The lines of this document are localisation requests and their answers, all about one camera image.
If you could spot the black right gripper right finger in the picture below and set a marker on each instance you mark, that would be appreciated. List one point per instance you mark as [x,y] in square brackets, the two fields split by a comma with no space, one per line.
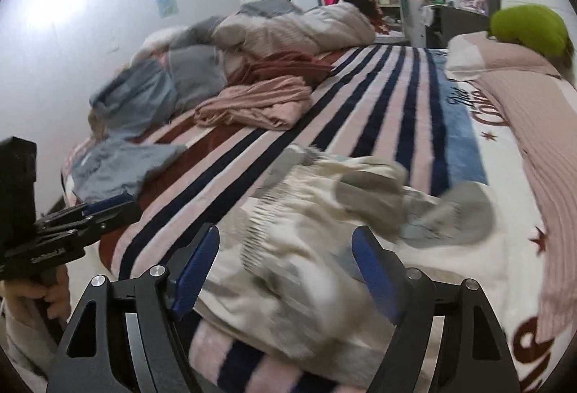
[473,355]

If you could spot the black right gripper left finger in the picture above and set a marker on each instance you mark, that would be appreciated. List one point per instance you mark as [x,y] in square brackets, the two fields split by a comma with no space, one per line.
[123,337]

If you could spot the cream grey patterned pants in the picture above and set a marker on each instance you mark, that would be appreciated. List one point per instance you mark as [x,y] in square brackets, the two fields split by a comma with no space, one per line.
[286,281]

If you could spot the person's left hand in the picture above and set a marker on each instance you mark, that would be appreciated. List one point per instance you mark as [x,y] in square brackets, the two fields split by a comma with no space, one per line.
[19,291]

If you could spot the blue grey garment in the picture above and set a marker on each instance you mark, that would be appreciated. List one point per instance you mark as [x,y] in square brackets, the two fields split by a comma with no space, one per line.
[143,97]

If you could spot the striped navy pink blanket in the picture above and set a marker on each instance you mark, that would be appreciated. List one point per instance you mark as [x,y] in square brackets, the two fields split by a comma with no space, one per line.
[380,105]

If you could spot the pink checked garment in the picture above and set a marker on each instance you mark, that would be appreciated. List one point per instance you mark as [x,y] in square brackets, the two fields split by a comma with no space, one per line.
[276,104]

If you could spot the dark red garment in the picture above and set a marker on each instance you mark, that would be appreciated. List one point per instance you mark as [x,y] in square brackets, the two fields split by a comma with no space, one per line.
[311,69]

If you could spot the beige grey duvet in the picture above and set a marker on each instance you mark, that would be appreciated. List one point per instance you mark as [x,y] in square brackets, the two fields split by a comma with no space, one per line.
[243,38]

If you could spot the green plush toy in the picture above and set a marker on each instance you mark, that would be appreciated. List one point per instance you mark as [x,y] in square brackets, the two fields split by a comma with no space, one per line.
[534,26]

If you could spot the blue wall poster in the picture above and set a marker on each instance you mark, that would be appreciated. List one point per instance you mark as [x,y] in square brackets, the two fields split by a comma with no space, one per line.
[167,8]

